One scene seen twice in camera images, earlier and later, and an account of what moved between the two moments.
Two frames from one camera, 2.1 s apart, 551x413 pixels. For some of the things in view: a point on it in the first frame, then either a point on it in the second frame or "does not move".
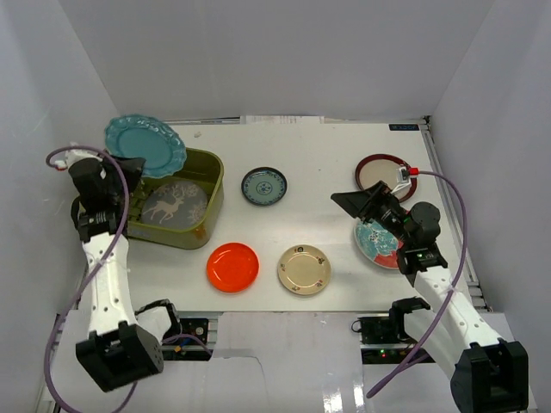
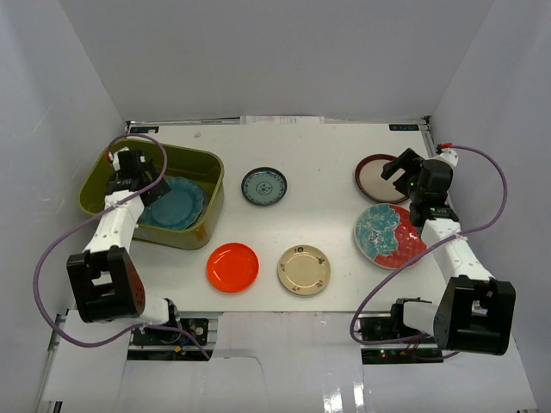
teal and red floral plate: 378,244 does not move
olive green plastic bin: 186,209 does not move
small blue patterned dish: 263,186 does not move
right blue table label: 403,126 does not move
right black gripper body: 384,212 -> 414,194
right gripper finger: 354,202 -> 408,161
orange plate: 232,267 does not move
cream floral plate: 304,269 does not move
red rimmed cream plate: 379,168 does not move
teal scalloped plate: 134,136 -> 177,209
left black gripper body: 119,173 -> 151,189
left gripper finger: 132,169 -> 161,188
